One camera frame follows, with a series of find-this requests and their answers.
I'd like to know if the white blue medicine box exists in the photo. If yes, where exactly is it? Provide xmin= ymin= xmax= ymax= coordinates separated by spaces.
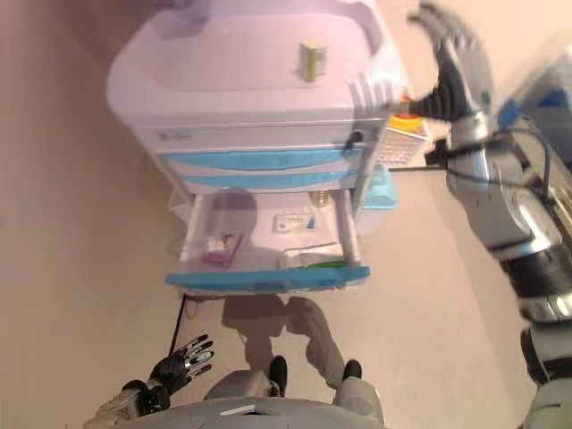
xmin=272 ymin=213 xmax=318 ymax=233

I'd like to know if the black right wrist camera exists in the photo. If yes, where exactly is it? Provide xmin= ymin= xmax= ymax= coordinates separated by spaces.
xmin=423 ymin=140 xmax=452 ymax=169

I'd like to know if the yellow sharps container red lid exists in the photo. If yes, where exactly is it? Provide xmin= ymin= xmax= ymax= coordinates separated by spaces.
xmin=388 ymin=96 xmax=425 ymax=135

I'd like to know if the white side bracket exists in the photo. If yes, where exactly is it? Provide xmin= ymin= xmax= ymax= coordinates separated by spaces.
xmin=167 ymin=181 xmax=198 ymax=224

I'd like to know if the grey robot torso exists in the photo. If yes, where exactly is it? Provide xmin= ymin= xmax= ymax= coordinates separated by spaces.
xmin=106 ymin=395 xmax=381 ymax=429

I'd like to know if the small green bottle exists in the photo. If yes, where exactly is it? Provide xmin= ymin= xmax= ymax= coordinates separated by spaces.
xmin=298 ymin=42 xmax=328 ymax=82

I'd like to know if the black cabinet key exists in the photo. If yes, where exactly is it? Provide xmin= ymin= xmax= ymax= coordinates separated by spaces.
xmin=343 ymin=129 xmax=366 ymax=151

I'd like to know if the white medical cabinet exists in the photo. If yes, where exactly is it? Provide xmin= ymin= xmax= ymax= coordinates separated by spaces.
xmin=105 ymin=0 xmax=410 ymax=211

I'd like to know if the white gauze packet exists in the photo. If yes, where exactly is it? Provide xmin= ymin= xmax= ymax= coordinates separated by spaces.
xmin=280 ymin=249 xmax=305 ymax=269

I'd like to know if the white floor cable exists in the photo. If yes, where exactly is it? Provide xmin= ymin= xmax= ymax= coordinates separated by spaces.
xmin=182 ymin=292 xmax=202 ymax=321

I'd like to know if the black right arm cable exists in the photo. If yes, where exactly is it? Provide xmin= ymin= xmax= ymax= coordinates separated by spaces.
xmin=486 ymin=124 xmax=555 ymax=206

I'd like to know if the right robot hand black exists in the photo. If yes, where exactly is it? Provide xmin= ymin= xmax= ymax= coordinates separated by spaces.
xmin=352 ymin=0 xmax=497 ymax=130

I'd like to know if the light blue lidded bin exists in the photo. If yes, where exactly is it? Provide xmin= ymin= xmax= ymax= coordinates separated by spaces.
xmin=357 ymin=163 xmax=399 ymax=238

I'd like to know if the flat green white box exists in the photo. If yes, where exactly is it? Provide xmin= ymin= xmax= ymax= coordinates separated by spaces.
xmin=299 ymin=243 xmax=348 ymax=269

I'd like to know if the left robot hand black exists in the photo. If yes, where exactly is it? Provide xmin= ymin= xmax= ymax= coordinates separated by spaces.
xmin=149 ymin=333 xmax=215 ymax=394

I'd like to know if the pink cartoon print box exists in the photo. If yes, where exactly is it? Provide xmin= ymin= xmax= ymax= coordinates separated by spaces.
xmin=201 ymin=231 xmax=245 ymax=269

